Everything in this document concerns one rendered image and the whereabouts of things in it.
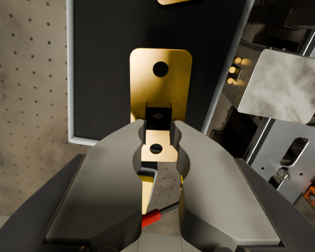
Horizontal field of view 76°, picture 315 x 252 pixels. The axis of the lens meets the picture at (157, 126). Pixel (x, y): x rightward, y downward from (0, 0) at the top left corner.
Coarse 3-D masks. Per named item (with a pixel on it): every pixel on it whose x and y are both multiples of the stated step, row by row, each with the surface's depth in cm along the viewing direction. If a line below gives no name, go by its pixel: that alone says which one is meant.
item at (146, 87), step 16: (144, 48) 12; (160, 48) 12; (144, 64) 12; (176, 64) 12; (144, 80) 13; (160, 80) 13; (176, 80) 13; (144, 96) 13; (160, 96) 13; (176, 96) 13; (144, 112) 14; (160, 112) 13; (176, 112) 14; (160, 128) 14; (144, 144) 15; (160, 144) 15; (144, 160) 16; (160, 160) 16
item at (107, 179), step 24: (144, 120) 12; (96, 144) 10; (120, 144) 10; (96, 168) 8; (120, 168) 8; (72, 192) 7; (96, 192) 7; (120, 192) 7; (72, 216) 6; (96, 216) 6; (120, 216) 6; (48, 240) 6; (72, 240) 6; (96, 240) 6; (120, 240) 7
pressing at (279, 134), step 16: (304, 48) 32; (272, 128) 40; (288, 128) 40; (304, 128) 40; (256, 144) 41; (272, 144) 42; (288, 144) 42; (304, 144) 42; (256, 160) 44; (272, 160) 44; (304, 160) 44; (304, 176) 46; (288, 192) 48
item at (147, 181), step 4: (140, 176) 25; (144, 176) 25; (148, 176) 26; (144, 180) 25; (148, 180) 25; (152, 180) 25; (144, 184) 25; (148, 184) 25; (152, 184) 25; (144, 188) 25; (148, 188) 25; (144, 192) 25; (148, 192) 25; (144, 196) 26; (148, 196) 26; (144, 200) 26; (148, 200) 26; (144, 204) 27; (144, 208) 27; (144, 212) 27
